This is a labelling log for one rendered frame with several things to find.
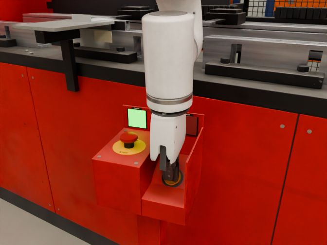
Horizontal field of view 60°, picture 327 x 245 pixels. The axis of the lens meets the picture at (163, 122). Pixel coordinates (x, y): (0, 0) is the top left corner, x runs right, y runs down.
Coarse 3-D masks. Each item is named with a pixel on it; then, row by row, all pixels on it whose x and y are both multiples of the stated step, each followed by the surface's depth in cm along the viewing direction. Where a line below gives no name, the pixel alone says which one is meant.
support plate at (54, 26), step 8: (24, 24) 86; (32, 24) 86; (40, 24) 86; (48, 24) 86; (56, 24) 86; (64, 24) 86; (72, 24) 86; (80, 24) 86; (88, 24) 87; (96, 24) 91; (104, 24) 94
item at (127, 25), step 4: (112, 20) 98; (116, 20) 100; (120, 20) 99; (124, 20) 98; (128, 20) 98; (112, 24) 99; (116, 24) 98; (120, 24) 97; (124, 24) 97; (128, 24) 98; (112, 28) 99; (116, 28) 99; (120, 28) 98; (124, 28) 97; (128, 28) 99
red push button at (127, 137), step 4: (128, 132) 62; (132, 132) 62; (120, 136) 61; (124, 136) 60; (128, 136) 60; (132, 136) 60; (136, 136) 61; (124, 140) 59; (128, 140) 59; (132, 140) 60; (124, 144) 61; (128, 144) 61; (132, 144) 61; (128, 148) 61
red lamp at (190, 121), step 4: (188, 116) 64; (188, 120) 64; (192, 120) 64; (196, 120) 64; (188, 124) 65; (192, 124) 64; (196, 124) 64; (188, 128) 65; (192, 128) 65; (196, 128) 64; (188, 132) 65; (192, 132) 65; (196, 132) 65
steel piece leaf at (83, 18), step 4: (72, 16) 96; (76, 16) 95; (80, 16) 94; (84, 16) 93; (88, 16) 93; (72, 20) 97; (76, 20) 96; (80, 20) 95; (84, 20) 94; (88, 20) 93; (92, 20) 96; (96, 20) 96; (100, 20) 97; (104, 20) 98
